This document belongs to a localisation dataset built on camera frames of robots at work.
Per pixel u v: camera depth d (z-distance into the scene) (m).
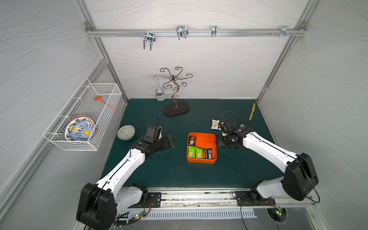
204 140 0.91
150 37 0.78
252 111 1.13
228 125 0.66
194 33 0.79
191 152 0.88
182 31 0.77
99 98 0.78
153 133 0.63
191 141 0.93
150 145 0.59
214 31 0.78
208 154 0.88
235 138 0.59
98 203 0.38
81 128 0.62
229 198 0.75
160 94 0.96
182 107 1.15
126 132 0.98
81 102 0.69
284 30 0.77
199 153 0.88
